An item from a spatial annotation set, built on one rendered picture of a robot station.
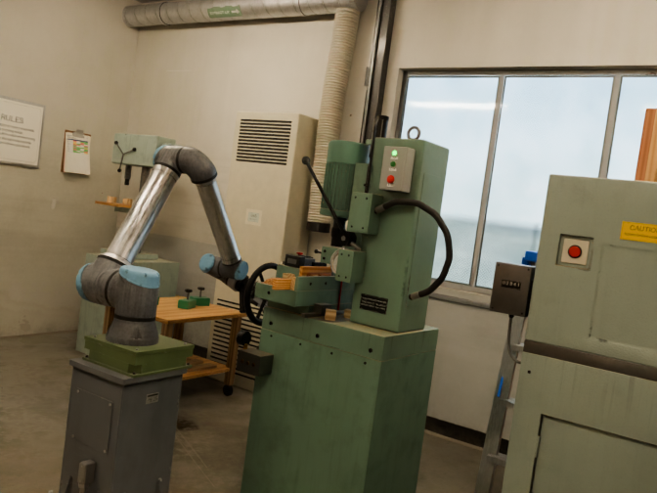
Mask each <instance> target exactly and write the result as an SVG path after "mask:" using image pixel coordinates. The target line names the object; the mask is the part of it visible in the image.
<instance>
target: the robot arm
mask: <svg viewBox="0 0 657 493"><path fill-rule="evenodd" d="M181 174H187V175H188V176H189V177H190V179H191V182H192V183H193V184H195V185H197V190H198V193H199V196H200V199H201V202H202V205H203V207H204V210H205V213H206V216H207V219H208V222H209V225H210V228H211V231H212V234H213V237H214V240H215V242H216V245H217V247H218V250H219V253H220V256H221V257H218V256H214V255H213V254H210V253H207V254H205V255H204V256H203V257H202V258H201V259H200V261H199V269H200V270H201V271H202V272H203V273H206V274H208V275H210V276H212V277H214V278H216V279H218V280H220V281H221V282H223V283H224V284H225V285H227V286H228V287H229V288H230V289H232V290H233V291H239V292H240V313H245V309H244V292H245V288H246V285H247V282H248V280H249V276H247V273H248V264H247V262H245V261H242V260H241V255H240V253H239V250H238V247H237V244H236V241H235V237H234V234H233V231H232V228H231V225H230V222H229V219H228V216H227V213H226V209H225V206H224V204H223V201H222V198H221V195H220V192H219V189H218V185H217V182H216V177H217V176H218V173H217V170H216V168H215V165H214V164H213V162H212V161H211V160H210V159H209V157H207V156H206V155H205V154H204V153H203V152H202V151H200V150H198V149H196V148H194V147H190V146H175V145H163V146H160V147H159V148H157V149H156V150H155V152H154V154H153V170H152V172H151V173H150V175H149V177H148V179H147V181H146V182H145V184H144V186H143V188H142V189H141V191H140V193H139V195H138V197H137V198H136V199H135V201H134V203H133V204H132V206H131V208H130V210H129V212H128V213H127V215H126V217H125V219H124V220H123V222H122V224H121V226H120V228H119V229H118V231H117V233H116V235H115V236H114V238H113V240H112V242H111V244H110V245H109V248H108V250H107V252H105V253H101V254H99V255H98V257H97V258H96V260H95V262H94V263H88V264H85V265H84V266H83V267H82V268H81V269H80V270H79V272H78V275H77V276H76V289H77V291H78V293H79V295H80V296H81V297H82V298H84V299H85V300H88V301H90V302H92V303H97V304H101V305H105V306H109V307H113V308H115V309H114V318H113V321H112V323H111V325H110V327H109V329H108V331H107V336H106V340H107V341H109V342H112V343H116V344H121V345H129V346H150V345H155V344H158V339H159V336H158V332H157V328H156V324H155V317H156V309H157V301H158V293H159V286H160V282H159V280H160V275H159V273H158V272H157V271H155V270H153V269H150V268H146V267H141V266H134V265H132V264H133V262H134V260H135V259H136V257H137V255H138V253H139V251H140V249H141V247H142V246H143V244H144V242H145V240H146V238H147V236H148V234H149V232H150V231H151V229H152V227H153V224H154V222H155V220H156V219H157V217H158V216H159V214H160V212H161V210H162V208H163V206H164V205H165V203H166V201H167V199H168V197H169V195H170V193H171V192H172V190H173V188H174V186H175V184H176V182H177V181H178V180H179V178H180V176H181ZM255 286H256V283H254V285H253V288H252V291H251V296H250V303H251V304H253V305H255V306H258V307H260V306H261V303H262V301H263V300H262V299H261V298H258V297H255V296H254V294H255Z"/></svg>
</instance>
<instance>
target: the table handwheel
mask: <svg viewBox="0 0 657 493"><path fill-rule="evenodd" d="M277 266H278V264H277V263H273V262H269V263H265V264H263V265H261V266H259V267H258V268H257V269H256V270H255V271H254V272H253V273H252V275H251V276H250V278H249V280H248V282H247V285H246V288H245V292H244V309H245V313H246V315H247V317H248V319H249V320H250V321H251V322H252V323H253V324H255V325H257V326H261V327H262V320H259V318H260V315H261V313H262V310H263V308H264V306H265V304H266V302H267V301H268V300H267V299H263V298H261V299H262V300H263V301H262V303H261V306H260V308H259V311H258V313H257V315H256V317H255V316H254V314H253V312H252V310H251V305H250V296H251V291H252V288H253V285H254V283H255V281H256V279H257V278H258V276H259V278H260V281H261V282H265V281H264V278H263V275H262V272H263V271H265V270H267V269H275V270H277Z"/></svg>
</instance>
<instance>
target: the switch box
mask: <svg viewBox="0 0 657 493"><path fill-rule="evenodd" d="M393 151H397V155H396V156H393V155H392V153H393ZM415 153H416V150H414V149H411V148H408V147H390V146H385V147H384V154H383V161H382V168H381V175H380V182H379V189H380V190H384V191H392V192H402V193H409V192H410V188H411V182H412V175H413V167H414V160H415ZM391 157H398V159H391ZM393 160H394V161H396V166H395V167H391V166H390V163H391V161H393ZM389 168H396V171H391V170H389ZM389 175H393V176H394V182H393V183H388V182H387V177H388V176H389ZM387 184H393V185H394V187H387Z"/></svg>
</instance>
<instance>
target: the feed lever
mask: <svg viewBox="0 0 657 493"><path fill-rule="evenodd" d="M302 163H303V164H305V165H307V167H308V169H309V171H310V173H311V175H312V176H313V178H314V180H315V182H316V184H317V186H318V188H319V190H320V192H321V194H322V196H323V197H324V199H325V201H326V203H327V205H328V208H329V210H330V212H331V214H332V216H333V217H334V219H335V221H336V223H337V225H338V227H339V229H340V231H341V232H339V234H338V236H337V241H338V243H339V244H340V245H341V246H343V247H354V248H355V249H356V250H357V251H360V250H361V248H360V247H359V246H358V245H357V244H355V243H356V240H357V237H356V235H355V233H354V232H349V231H344V229H343V227H342V225H341V223H340V221H339V219H338V217H337V215H336V213H335V212H334V210H333V208H332V206H331V204H330V202H329V199H328V197H327V195H326V194H325V192H324V190H323V188H322V186H321V184H320V182H319V180H318V178H317V176H316V175H315V173H314V171H313V169H312V167H311V165H310V159H309V158H308V157H303V158H302Z"/></svg>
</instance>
